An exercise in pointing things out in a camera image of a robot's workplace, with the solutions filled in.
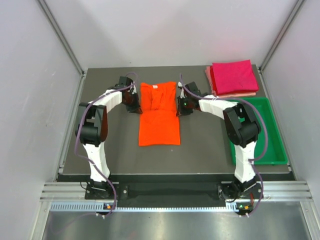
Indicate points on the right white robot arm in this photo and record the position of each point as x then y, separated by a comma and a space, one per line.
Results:
242, 129

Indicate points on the aluminium frame post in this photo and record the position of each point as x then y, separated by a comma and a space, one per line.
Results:
60, 35
298, 5

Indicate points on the magenta folded t shirt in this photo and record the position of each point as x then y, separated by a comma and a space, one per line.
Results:
233, 77

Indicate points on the grey slotted cable duct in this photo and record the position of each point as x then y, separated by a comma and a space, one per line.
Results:
105, 207

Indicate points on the right aluminium frame post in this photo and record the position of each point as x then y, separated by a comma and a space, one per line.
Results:
298, 5

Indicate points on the pink folded t shirt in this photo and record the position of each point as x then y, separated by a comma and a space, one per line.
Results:
233, 95

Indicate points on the orange t shirt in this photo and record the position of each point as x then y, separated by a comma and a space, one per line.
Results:
158, 124

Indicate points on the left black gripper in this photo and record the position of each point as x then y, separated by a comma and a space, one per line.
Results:
135, 108

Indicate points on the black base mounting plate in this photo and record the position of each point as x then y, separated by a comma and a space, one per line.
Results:
175, 190

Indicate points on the left aluminium frame post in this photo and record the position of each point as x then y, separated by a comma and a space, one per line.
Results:
60, 35

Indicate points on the red folded t shirt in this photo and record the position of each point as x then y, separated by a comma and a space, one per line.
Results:
212, 80

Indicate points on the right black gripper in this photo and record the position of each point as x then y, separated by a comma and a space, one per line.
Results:
181, 111

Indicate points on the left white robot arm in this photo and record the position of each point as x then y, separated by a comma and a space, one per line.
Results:
91, 130

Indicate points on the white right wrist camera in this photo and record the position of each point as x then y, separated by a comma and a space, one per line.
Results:
182, 91

